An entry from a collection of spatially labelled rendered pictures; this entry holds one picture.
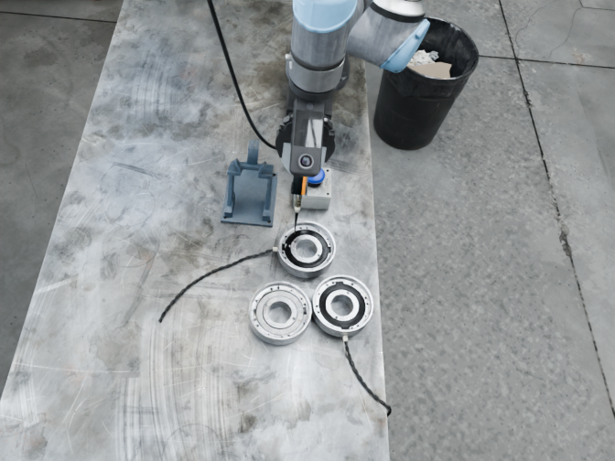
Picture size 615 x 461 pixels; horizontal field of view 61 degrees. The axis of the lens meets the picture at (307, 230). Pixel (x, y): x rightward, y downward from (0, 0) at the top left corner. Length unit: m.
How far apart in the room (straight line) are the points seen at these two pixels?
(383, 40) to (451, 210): 1.16
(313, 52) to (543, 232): 1.67
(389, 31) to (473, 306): 1.15
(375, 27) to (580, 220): 1.49
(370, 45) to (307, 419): 0.71
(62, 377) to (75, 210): 0.31
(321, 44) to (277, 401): 0.54
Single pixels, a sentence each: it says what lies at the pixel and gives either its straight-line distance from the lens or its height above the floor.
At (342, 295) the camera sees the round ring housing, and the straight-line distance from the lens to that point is 0.93.
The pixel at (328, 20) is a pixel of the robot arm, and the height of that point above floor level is 1.25.
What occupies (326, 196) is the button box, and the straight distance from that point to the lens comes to 1.00.
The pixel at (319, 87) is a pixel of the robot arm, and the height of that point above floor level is 1.15.
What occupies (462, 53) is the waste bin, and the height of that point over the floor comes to 0.36.
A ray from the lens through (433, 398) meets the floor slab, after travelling 1.80.
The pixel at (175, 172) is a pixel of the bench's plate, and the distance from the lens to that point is 1.09.
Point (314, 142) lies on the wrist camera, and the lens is 0.78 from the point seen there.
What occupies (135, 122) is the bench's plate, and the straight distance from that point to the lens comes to 1.18.
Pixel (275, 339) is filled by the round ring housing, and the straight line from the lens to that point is 0.87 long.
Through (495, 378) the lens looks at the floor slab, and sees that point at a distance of 1.90.
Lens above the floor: 1.66
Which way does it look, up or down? 59 degrees down
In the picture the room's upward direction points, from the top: 11 degrees clockwise
